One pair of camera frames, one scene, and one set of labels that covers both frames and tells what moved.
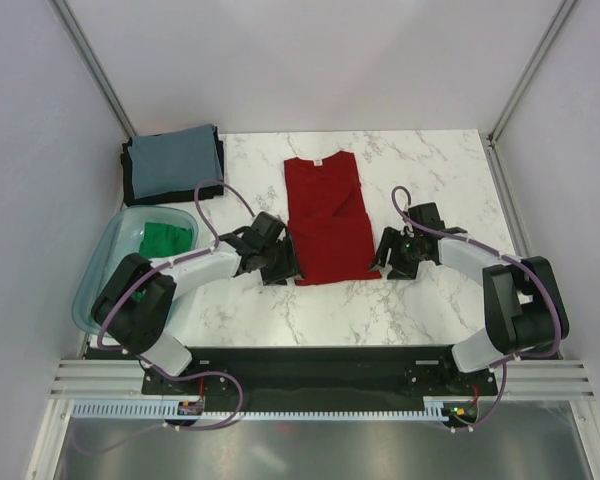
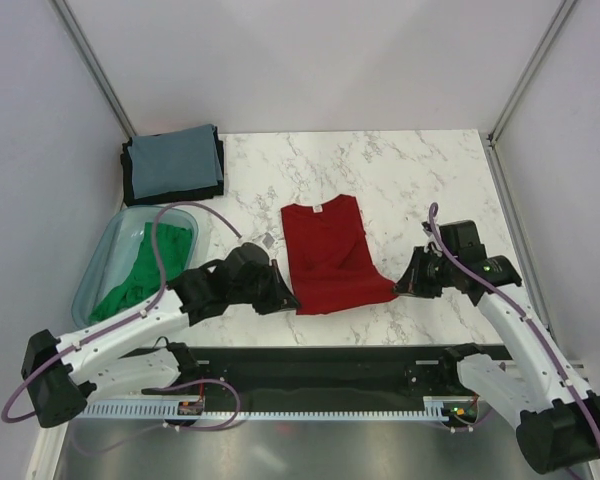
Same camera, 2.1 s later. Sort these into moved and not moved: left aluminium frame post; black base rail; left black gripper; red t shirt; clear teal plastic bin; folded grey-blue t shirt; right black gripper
Moved: red t shirt; left black gripper; right black gripper
Not moved: folded grey-blue t shirt; black base rail; left aluminium frame post; clear teal plastic bin
